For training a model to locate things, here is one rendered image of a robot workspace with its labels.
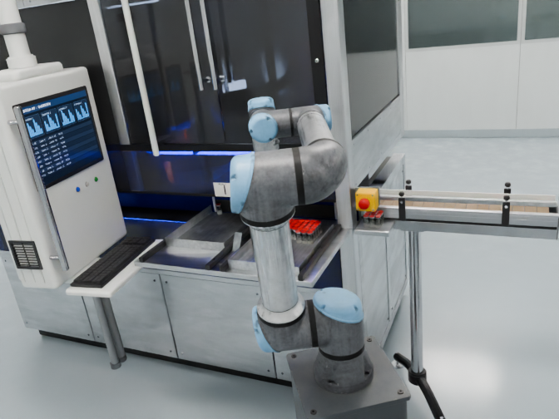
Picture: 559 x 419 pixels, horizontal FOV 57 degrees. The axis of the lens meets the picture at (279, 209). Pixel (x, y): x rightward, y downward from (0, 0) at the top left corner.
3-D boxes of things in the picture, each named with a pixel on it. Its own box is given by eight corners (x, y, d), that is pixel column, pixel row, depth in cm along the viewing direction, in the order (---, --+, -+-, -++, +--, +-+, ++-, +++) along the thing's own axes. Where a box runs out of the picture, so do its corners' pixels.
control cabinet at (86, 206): (94, 233, 241) (48, 61, 212) (130, 234, 235) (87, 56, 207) (16, 288, 197) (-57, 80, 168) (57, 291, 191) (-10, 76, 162)
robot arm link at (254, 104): (245, 102, 141) (246, 97, 149) (251, 141, 145) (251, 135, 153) (274, 99, 141) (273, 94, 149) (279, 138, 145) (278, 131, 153)
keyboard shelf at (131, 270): (115, 243, 233) (113, 237, 232) (170, 244, 225) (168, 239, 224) (47, 295, 194) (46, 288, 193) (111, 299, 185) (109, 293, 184)
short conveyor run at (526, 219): (359, 229, 202) (357, 191, 196) (369, 214, 215) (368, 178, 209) (557, 242, 174) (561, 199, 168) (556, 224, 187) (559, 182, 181)
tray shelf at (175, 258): (202, 215, 230) (201, 211, 229) (354, 225, 201) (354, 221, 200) (134, 266, 190) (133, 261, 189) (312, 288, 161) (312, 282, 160)
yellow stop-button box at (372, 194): (361, 204, 195) (360, 185, 192) (380, 204, 192) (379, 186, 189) (355, 211, 188) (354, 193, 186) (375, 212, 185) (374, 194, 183)
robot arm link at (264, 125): (289, 111, 132) (287, 104, 142) (245, 116, 132) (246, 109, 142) (292, 141, 135) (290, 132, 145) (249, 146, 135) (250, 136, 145)
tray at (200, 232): (211, 212, 227) (210, 204, 226) (264, 215, 216) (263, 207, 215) (166, 245, 198) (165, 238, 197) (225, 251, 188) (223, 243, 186)
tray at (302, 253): (270, 228, 203) (269, 219, 202) (333, 232, 192) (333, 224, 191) (229, 268, 175) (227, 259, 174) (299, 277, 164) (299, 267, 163)
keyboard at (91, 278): (127, 240, 227) (126, 235, 227) (155, 240, 223) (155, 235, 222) (70, 287, 192) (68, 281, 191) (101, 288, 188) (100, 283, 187)
